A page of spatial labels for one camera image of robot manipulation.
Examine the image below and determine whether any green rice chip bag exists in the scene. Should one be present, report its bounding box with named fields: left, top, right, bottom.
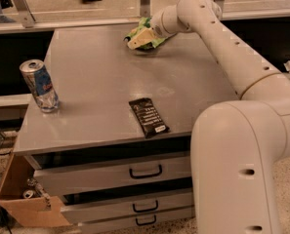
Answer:
left=124, top=18, right=173, bottom=50

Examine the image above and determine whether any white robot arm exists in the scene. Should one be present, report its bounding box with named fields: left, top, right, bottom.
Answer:
left=128, top=0, right=290, bottom=234

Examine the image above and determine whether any black snack bar packet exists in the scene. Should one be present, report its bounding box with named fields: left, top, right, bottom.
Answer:
left=129, top=97, right=169, bottom=138

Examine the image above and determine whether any blue silver energy drink can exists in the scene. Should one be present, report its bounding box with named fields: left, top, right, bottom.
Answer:
left=20, top=59, right=59, bottom=113

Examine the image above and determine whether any grey drawer cabinet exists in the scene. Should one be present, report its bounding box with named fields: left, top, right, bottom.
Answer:
left=13, top=22, right=240, bottom=234

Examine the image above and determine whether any top grey drawer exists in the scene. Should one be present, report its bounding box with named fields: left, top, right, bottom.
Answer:
left=34, top=153, right=191, bottom=196

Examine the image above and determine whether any grey drawer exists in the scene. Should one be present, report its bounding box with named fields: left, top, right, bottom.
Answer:
left=34, top=153, right=191, bottom=196
left=61, top=188, right=193, bottom=223
left=78, top=207, right=194, bottom=234

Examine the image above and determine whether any middle grey drawer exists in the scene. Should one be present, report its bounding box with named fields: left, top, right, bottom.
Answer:
left=61, top=188, right=193, bottom=223

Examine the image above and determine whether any bottom grey drawer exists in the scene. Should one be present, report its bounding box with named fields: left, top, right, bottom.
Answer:
left=78, top=207, right=194, bottom=234

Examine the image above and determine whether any brown cardboard box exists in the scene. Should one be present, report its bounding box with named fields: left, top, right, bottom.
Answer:
left=0, top=154, right=70, bottom=227

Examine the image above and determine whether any middle metal railing post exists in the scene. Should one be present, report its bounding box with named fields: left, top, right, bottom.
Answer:
left=140, top=0, right=150, bottom=18

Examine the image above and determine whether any left metal railing post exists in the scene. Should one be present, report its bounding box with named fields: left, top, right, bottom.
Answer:
left=13, top=0, right=35, bottom=28

